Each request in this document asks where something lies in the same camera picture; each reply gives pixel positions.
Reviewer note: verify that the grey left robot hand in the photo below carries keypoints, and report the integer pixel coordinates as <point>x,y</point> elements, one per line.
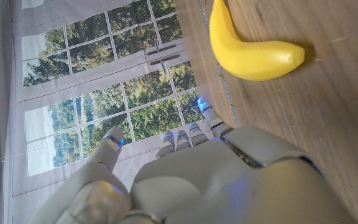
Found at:
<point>228,180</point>

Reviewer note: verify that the yellow toy banana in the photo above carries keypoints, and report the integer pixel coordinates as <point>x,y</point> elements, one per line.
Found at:
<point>244,59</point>

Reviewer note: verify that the printed window backdrop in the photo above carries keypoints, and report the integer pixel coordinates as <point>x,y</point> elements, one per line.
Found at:
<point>73,77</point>

